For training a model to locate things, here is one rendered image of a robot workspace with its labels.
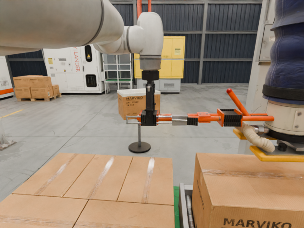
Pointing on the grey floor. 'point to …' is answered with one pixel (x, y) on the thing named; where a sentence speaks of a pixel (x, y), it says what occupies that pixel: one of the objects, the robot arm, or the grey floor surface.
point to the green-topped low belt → (116, 83)
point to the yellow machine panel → (166, 66)
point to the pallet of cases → (35, 88)
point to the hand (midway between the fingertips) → (150, 116)
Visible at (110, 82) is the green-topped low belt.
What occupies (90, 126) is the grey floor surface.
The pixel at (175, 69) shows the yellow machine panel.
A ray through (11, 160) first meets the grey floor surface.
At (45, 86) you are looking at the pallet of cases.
